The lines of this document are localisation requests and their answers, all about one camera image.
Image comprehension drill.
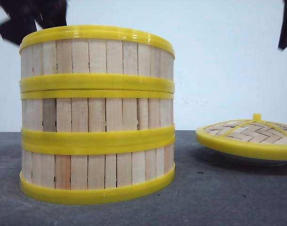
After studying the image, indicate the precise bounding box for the bamboo steamer basket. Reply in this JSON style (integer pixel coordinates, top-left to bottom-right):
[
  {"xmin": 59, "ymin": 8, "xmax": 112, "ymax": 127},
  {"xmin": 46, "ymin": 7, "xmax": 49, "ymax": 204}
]
[
  {"xmin": 20, "ymin": 144, "xmax": 175, "ymax": 204},
  {"xmin": 20, "ymin": 25, "xmax": 175, "ymax": 99},
  {"xmin": 21, "ymin": 90, "xmax": 175, "ymax": 155}
]

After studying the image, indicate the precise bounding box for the woven bamboo steamer lid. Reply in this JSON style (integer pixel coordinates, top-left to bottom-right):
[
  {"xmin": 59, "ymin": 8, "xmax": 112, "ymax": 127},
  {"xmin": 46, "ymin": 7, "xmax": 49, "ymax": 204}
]
[{"xmin": 196, "ymin": 113, "xmax": 287, "ymax": 161}]

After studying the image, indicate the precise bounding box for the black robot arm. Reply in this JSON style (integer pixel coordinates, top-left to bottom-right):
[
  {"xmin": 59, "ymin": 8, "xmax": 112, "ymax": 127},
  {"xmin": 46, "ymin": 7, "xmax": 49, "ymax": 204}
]
[{"xmin": 0, "ymin": 0, "xmax": 67, "ymax": 46}]

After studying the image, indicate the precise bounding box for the white plate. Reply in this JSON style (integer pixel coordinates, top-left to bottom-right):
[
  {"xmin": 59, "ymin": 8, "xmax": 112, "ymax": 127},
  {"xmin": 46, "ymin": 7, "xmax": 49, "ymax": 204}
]
[{"xmin": 217, "ymin": 151, "xmax": 287, "ymax": 167}]

